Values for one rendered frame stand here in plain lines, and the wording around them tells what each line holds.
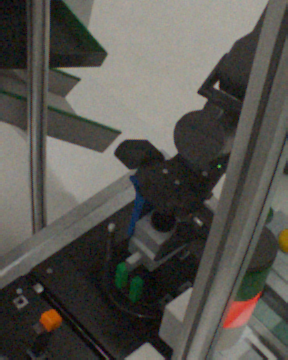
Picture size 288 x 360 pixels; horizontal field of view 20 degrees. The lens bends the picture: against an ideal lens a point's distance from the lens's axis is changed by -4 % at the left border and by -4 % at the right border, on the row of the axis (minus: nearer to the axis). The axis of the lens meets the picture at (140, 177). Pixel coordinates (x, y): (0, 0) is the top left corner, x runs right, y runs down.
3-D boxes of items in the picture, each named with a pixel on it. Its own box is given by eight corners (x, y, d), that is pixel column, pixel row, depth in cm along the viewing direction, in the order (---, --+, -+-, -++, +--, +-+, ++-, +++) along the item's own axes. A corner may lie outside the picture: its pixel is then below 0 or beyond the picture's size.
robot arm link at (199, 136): (231, 52, 98) (200, 51, 88) (289, 83, 96) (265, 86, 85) (193, 133, 102) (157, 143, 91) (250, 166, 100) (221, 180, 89)
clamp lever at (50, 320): (37, 344, 105) (53, 307, 101) (47, 354, 104) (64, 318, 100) (16, 354, 103) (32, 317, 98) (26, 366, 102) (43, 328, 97)
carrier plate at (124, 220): (154, 191, 128) (155, 183, 126) (264, 295, 118) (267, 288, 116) (30, 275, 117) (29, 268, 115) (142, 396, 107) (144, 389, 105)
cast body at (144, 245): (163, 224, 111) (170, 192, 105) (186, 245, 109) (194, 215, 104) (115, 258, 107) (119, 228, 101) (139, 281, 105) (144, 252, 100)
